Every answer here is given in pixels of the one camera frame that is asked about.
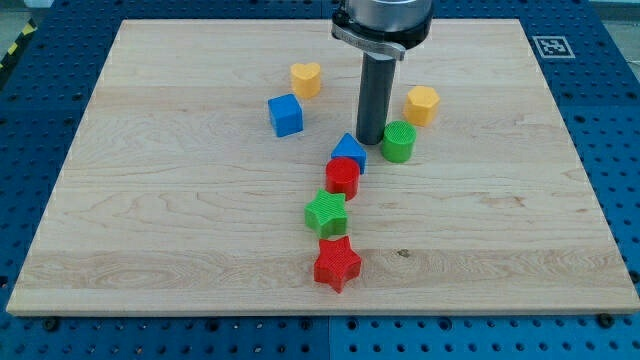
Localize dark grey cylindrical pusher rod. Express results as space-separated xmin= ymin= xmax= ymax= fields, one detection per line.
xmin=356 ymin=52 xmax=396 ymax=145

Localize yellow heart block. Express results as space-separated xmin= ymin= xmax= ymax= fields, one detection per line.
xmin=290 ymin=62 xmax=321 ymax=99

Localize blue cube block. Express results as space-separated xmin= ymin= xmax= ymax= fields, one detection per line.
xmin=267 ymin=93 xmax=304 ymax=137

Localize yellow hexagon block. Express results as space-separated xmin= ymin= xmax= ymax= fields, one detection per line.
xmin=403 ymin=86 xmax=440 ymax=127

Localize green cylinder block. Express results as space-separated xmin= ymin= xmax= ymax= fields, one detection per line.
xmin=381 ymin=120 xmax=417 ymax=163

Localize blue triangle block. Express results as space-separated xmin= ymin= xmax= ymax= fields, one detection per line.
xmin=331 ymin=132 xmax=367 ymax=174

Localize red cylinder block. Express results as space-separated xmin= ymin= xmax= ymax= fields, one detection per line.
xmin=325 ymin=157 xmax=360 ymax=201

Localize green star block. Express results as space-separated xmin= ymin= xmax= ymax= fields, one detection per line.
xmin=304 ymin=189 xmax=348 ymax=239

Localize white fiducial marker tag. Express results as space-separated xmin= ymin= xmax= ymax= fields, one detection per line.
xmin=532 ymin=35 xmax=575 ymax=59

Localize light wooden board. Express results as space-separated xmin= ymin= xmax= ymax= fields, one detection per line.
xmin=7 ymin=19 xmax=639 ymax=317

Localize red star block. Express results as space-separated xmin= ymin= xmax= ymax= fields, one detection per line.
xmin=313 ymin=236 xmax=362 ymax=293

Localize yellow black hazard tape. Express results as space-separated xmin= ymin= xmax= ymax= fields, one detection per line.
xmin=1 ymin=18 xmax=38 ymax=74

